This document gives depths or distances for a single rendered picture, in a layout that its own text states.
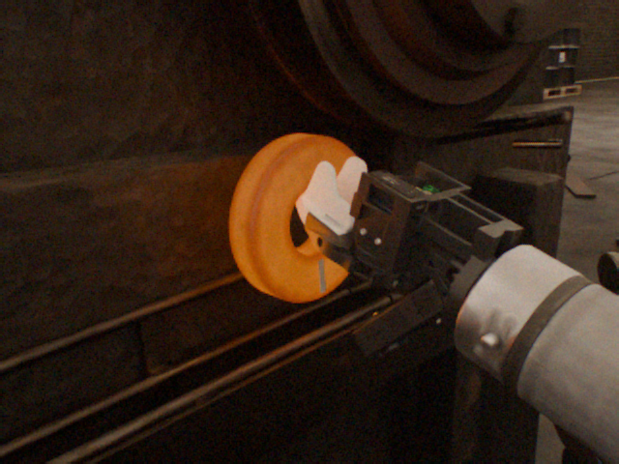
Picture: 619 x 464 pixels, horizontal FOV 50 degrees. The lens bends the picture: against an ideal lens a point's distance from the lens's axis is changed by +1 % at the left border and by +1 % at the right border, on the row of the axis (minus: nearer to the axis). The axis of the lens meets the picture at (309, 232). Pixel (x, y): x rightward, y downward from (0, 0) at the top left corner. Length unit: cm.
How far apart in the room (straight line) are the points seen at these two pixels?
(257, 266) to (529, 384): 24
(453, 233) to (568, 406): 14
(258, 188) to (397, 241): 13
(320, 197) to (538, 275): 20
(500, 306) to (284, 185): 22
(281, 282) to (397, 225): 14
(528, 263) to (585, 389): 9
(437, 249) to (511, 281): 7
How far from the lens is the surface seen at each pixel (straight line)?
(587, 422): 43
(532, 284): 44
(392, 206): 50
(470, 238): 49
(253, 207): 55
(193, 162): 64
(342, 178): 59
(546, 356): 43
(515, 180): 93
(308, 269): 60
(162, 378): 64
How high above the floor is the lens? 99
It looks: 17 degrees down
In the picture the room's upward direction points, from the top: straight up
